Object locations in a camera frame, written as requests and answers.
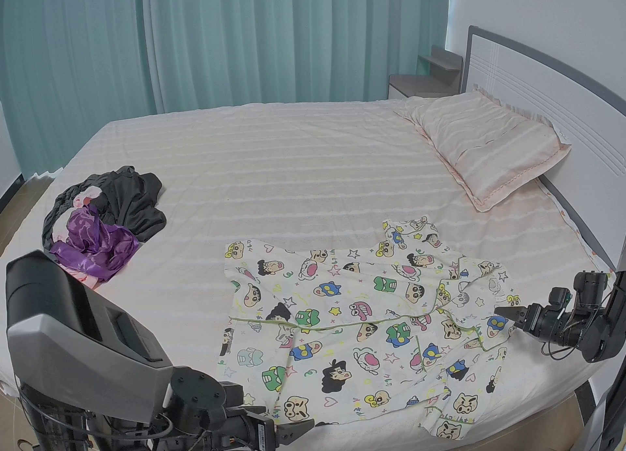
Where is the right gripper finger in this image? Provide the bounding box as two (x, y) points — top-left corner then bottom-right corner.
(493, 306), (525, 325)

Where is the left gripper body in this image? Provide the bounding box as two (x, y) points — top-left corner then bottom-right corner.
(225, 406), (279, 451)

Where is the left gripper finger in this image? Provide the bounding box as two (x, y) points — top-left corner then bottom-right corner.
(276, 419), (316, 446)

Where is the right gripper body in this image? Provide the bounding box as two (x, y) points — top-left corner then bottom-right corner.
(521, 305), (556, 340)

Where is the white printed pyjama top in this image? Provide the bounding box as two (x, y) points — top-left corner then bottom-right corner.
(217, 214), (522, 440)

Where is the pile of clothes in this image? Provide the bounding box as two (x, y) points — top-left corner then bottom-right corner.
(41, 165), (168, 289)

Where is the bed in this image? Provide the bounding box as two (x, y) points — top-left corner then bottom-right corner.
(0, 25), (626, 451)

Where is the pink striped pillow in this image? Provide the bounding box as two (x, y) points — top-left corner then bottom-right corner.
(393, 88), (572, 214)

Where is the grey bedside table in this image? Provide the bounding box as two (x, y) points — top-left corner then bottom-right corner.
(388, 45), (464, 99)

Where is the blue-green curtain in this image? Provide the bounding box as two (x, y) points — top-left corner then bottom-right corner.
(141, 0), (451, 113)
(0, 0), (164, 181)

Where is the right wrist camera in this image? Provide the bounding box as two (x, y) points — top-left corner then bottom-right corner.
(549, 286), (572, 311)

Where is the black cable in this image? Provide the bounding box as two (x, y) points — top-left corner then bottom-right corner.
(540, 339), (578, 361)

